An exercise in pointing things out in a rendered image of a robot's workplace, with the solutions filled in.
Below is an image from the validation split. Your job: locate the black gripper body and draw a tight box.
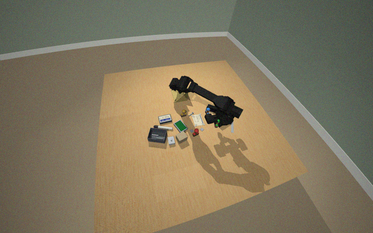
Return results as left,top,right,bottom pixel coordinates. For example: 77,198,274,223
205,108,234,124

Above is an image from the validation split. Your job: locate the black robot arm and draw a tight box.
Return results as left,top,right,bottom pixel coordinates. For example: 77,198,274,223
169,76,243,126

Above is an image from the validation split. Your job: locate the dark red rubber stamp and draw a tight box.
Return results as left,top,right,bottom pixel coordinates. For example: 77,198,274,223
192,129,199,137

